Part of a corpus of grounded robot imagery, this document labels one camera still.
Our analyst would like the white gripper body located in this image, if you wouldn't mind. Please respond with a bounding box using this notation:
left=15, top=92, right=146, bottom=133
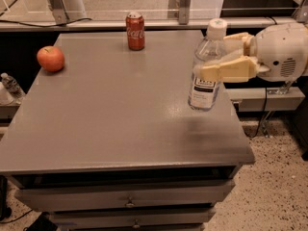
left=249, top=23, right=308, bottom=82

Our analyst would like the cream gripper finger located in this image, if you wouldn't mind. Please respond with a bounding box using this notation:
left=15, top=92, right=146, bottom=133
left=223, top=32, right=253, bottom=54
left=192, top=56, right=270, bottom=83

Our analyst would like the clear plastic water bottle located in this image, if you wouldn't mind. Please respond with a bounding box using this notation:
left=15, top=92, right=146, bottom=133
left=188, top=18, right=227, bottom=112

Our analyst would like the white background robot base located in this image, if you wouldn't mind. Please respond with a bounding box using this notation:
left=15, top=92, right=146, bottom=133
left=47, top=0, right=87, bottom=24

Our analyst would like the red apple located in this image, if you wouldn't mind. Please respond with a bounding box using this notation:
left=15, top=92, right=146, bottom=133
left=37, top=46, right=64, bottom=72

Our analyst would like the small background water bottle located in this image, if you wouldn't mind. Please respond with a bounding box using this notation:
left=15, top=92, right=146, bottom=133
left=1, top=73, right=25, bottom=99

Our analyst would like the red Coca-Cola can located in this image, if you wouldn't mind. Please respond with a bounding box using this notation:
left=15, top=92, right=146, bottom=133
left=126, top=12, right=145, bottom=51

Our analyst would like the upper grey drawer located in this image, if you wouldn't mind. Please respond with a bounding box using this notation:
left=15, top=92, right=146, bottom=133
left=15, top=179, right=235, bottom=212

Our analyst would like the grey drawer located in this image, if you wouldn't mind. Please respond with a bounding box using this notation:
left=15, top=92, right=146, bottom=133
left=51, top=208, right=215, bottom=229
left=15, top=179, right=235, bottom=212

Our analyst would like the grey drawer cabinet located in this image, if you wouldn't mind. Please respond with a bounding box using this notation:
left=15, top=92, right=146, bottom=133
left=0, top=31, right=254, bottom=231

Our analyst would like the lower grey drawer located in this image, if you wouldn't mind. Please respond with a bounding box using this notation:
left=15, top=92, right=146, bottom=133
left=51, top=208, right=215, bottom=229

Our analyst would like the white object left edge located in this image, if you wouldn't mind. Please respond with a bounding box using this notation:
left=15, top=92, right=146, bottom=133
left=0, top=82, right=14, bottom=105

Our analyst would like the grey wall power strip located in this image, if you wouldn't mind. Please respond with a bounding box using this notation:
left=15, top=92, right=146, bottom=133
left=227, top=87, right=305, bottom=112

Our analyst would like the black hanging cable right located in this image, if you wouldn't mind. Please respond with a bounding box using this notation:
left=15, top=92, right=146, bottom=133
left=248, top=88, right=269, bottom=139

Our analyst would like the grey metal bracket post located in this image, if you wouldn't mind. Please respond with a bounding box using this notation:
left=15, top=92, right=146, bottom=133
left=167, top=0, right=191, bottom=25

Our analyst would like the black cable on ledge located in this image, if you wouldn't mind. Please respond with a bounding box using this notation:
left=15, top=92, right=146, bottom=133
left=0, top=16, right=94, bottom=28

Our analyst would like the black cable on floor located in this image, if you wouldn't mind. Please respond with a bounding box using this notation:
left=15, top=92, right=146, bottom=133
left=0, top=209, right=34, bottom=225

